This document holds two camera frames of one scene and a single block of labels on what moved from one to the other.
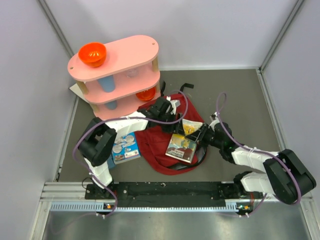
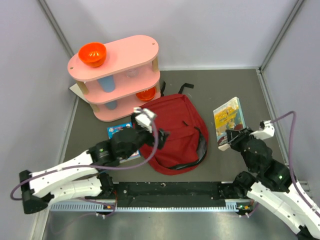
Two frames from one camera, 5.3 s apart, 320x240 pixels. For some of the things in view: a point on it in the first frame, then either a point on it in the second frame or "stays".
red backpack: (153, 143) stays
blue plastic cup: (107, 84) stays
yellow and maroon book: (180, 147) -> (228, 116)
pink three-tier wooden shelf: (128, 77) stays
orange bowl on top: (93, 54) stays
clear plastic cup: (132, 73) stays
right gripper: (196, 136) -> (234, 136)
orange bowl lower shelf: (147, 94) stays
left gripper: (176, 127) -> (152, 140)
